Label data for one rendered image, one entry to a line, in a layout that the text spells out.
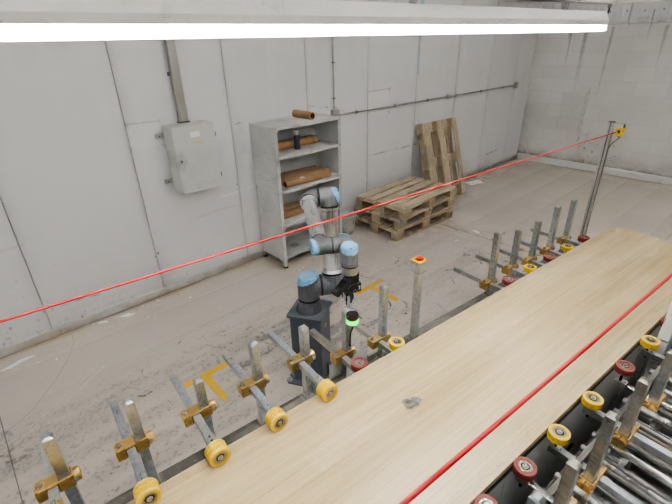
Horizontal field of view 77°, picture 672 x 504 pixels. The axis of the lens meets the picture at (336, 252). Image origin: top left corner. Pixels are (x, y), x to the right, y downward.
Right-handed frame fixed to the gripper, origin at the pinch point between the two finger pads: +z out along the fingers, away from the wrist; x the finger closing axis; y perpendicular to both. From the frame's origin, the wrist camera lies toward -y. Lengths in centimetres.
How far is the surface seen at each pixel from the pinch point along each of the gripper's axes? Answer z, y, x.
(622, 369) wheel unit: 8, 68, -114
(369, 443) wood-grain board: 9, -47, -67
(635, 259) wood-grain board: 8, 194, -79
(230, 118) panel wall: -64, 71, 258
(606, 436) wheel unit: -8, 6, -127
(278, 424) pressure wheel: 5, -71, -39
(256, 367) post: -6, -66, -16
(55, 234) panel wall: 7, -104, 248
